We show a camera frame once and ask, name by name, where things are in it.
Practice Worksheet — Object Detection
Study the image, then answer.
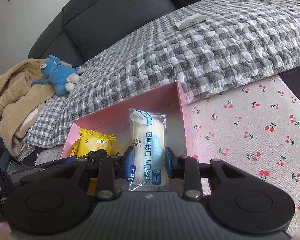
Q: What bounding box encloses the yellow cracker packet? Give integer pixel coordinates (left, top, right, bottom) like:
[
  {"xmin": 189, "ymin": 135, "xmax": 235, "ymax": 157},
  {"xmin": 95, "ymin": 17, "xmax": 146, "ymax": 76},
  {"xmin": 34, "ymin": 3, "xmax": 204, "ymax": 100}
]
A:
[{"xmin": 76, "ymin": 128, "xmax": 116, "ymax": 196}]

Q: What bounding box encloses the clear bread packet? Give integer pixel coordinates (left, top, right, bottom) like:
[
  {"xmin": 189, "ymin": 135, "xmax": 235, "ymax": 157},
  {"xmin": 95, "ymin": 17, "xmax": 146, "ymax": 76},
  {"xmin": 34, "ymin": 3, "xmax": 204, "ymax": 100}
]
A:
[{"xmin": 127, "ymin": 108, "xmax": 169, "ymax": 191}]

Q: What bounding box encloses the yellow snack bag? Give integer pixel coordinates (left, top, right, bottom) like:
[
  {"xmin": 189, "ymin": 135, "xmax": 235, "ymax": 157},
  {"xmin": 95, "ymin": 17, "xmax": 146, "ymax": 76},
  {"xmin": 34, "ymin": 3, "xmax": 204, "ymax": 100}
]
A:
[{"xmin": 69, "ymin": 139, "xmax": 80, "ymax": 157}]

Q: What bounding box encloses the pink and silver box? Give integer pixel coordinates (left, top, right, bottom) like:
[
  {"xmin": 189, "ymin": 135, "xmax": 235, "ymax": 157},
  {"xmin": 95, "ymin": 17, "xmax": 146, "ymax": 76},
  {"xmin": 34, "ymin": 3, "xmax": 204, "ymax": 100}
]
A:
[{"xmin": 60, "ymin": 80, "xmax": 193, "ymax": 193}]

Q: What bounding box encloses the beige quilted jacket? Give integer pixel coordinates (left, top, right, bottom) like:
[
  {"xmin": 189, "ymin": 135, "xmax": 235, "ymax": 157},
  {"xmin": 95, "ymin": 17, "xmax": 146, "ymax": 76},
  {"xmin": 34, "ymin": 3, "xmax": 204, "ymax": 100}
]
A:
[{"xmin": 0, "ymin": 59, "xmax": 55, "ymax": 157}]

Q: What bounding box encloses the blue plush toy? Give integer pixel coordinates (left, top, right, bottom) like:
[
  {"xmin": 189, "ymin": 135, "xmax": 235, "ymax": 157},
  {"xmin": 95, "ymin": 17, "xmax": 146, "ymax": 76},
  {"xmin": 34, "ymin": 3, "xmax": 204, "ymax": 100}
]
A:
[{"xmin": 31, "ymin": 54, "xmax": 87, "ymax": 96}]

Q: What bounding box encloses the cherry print tablecloth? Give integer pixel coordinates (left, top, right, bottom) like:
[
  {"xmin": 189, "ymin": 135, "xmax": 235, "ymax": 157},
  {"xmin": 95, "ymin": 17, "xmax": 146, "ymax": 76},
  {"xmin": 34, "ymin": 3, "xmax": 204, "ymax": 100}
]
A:
[{"xmin": 34, "ymin": 74, "xmax": 300, "ymax": 237}]

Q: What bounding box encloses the grey checkered quilt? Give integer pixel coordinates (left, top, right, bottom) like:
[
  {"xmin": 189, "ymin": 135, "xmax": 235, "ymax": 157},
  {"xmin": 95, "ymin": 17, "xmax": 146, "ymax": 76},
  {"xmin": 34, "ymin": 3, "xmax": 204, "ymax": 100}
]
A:
[{"xmin": 18, "ymin": 0, "xmax": 300, "ymax": 160}]

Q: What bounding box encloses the dark grey sofa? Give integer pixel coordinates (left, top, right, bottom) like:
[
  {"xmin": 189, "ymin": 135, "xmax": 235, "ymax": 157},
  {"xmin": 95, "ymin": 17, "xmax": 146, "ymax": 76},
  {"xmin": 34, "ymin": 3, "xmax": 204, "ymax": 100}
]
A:
[{"xmin": 27, "ymin": 0, "xmax": 300, "ymax": 100}]

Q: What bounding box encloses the white packet on quilt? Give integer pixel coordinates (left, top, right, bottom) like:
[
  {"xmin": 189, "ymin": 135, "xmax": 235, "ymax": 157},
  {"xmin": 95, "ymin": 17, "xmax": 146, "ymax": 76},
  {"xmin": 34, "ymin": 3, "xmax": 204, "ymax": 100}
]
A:
[{"xmin": 175, "ymin": 14, "xmax": 209, "ymax": 30}]

